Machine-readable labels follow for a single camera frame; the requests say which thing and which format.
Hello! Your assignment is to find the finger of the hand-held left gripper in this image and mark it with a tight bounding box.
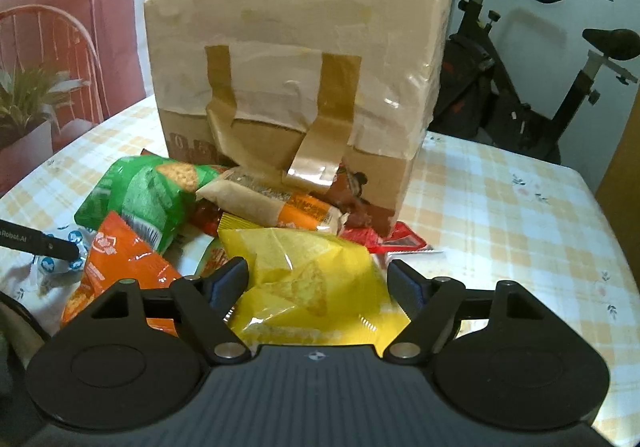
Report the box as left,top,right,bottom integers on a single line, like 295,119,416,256
30,230,82,261

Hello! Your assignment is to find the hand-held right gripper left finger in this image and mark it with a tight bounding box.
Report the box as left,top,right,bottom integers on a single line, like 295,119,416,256
60,257,252,364

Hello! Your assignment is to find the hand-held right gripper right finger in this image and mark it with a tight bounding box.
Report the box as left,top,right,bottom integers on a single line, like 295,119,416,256
382,259,566,363

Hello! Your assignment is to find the white and blue snack packet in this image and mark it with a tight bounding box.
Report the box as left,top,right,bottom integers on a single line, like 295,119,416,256
30,222,93,298

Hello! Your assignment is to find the yellow chip bag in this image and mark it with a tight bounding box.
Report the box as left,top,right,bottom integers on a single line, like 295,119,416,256
217,214,413,360

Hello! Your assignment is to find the taped cardboard box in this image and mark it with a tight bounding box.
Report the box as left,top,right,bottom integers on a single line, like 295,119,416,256
144,0,448,233

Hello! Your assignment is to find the pale green snack packet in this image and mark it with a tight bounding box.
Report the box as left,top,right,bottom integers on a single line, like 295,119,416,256
192,234,236,280

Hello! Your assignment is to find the orange snack bag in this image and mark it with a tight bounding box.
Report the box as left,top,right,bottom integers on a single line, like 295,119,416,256
60,211,183,335

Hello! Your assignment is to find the dark red snack packet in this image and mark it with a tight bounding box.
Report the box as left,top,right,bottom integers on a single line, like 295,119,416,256
187,200,226,238

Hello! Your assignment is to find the beige and orange snack packet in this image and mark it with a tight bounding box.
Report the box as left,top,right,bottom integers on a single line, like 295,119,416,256
195,166,351,235

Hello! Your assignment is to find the green chip bag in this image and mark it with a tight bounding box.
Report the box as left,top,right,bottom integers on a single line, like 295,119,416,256
74,154,226,255

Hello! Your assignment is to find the checked floral tablecloth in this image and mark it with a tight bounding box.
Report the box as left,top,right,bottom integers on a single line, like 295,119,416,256
0,94,640,433

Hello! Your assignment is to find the black exercise bike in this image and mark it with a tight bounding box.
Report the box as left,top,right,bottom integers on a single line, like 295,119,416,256
430,0,640,165

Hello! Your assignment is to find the brown wooden panel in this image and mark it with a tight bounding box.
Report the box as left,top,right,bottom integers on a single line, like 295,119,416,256
595,92,640,238

